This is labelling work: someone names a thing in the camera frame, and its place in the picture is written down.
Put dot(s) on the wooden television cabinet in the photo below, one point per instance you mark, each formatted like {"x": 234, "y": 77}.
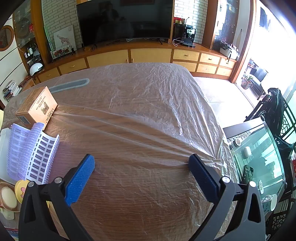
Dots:
{"x": 108, "y": 58}

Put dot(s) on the glass side table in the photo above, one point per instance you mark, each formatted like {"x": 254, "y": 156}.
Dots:
{"x": 256, "y": 166}

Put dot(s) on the clear plastic cup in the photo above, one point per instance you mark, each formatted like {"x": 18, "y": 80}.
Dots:
{"x": 34, "y": 150}

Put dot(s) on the giraffe picture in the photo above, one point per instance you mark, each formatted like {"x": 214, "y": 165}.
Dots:
{"x": 64, "y": 37}

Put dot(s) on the beige plastic container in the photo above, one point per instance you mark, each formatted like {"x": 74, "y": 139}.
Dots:
{"x": 8, "y": 197}

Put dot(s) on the wooden display shelf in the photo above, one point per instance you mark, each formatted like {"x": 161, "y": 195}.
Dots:
{"x": 27, "y": 34}

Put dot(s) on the yellow round lid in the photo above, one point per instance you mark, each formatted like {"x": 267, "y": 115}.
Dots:
{"x": 20, "y": 188}

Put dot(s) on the black coffee machine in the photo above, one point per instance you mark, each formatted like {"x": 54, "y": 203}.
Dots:
{"x": 188, "y": 34}

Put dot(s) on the hanging blue garment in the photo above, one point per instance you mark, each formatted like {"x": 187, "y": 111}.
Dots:
{"x": 264, "y": 18}

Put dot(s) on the white cup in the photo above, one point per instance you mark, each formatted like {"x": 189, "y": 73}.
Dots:
{"x": 272, "y": 202}

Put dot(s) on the small white lid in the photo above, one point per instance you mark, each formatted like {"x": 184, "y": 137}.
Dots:
{"x": 7, "y": 214}

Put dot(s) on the round wall plaque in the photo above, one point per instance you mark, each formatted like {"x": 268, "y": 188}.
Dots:
{"x": 5, "y": 38}

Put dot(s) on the white oval case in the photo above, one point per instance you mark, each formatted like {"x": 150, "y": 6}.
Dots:
{"x": 246, "y": 151}

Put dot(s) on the white printer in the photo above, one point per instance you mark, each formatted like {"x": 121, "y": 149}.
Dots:
{"x": 229, "y": 52}

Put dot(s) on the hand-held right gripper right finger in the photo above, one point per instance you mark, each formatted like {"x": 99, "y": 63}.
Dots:
{"x": 203, "y": 178}

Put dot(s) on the orange cardboard box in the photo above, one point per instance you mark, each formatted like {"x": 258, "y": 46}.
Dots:
{"x": 37, "y": 104}

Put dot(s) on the potted plant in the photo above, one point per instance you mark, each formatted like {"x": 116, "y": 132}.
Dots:
{"x": 246, "y": 82}

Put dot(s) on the black flat television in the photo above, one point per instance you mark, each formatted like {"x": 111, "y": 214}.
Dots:
{"x": 124, "y": 20}

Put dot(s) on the row of books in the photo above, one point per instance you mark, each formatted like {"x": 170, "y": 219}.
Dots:
{"x": 11, "y": 90}

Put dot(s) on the round fan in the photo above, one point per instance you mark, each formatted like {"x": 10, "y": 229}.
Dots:
{"x": 22, "y": 27}

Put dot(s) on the red flower picture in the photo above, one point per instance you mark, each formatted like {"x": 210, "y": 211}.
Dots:
{"x": 62, "y": 52}

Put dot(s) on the dark armchair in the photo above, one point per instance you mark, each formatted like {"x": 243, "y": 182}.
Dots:
{"x": 259, "y": 75}

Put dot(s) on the white helmet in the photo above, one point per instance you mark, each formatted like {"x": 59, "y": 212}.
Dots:
{"x": 36, "y": 69}

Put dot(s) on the black remote control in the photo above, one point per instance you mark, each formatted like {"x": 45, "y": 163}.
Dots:
{"x": 248, "y": 173}

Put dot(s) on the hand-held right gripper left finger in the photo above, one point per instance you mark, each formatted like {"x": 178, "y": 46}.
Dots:
{"x": 78, "y": 178}

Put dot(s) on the black bag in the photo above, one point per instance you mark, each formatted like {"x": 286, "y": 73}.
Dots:
{"x": 275, "y": 111}

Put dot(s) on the white plastic box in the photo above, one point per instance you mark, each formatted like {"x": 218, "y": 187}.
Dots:
{"x": 4, "y": 153}

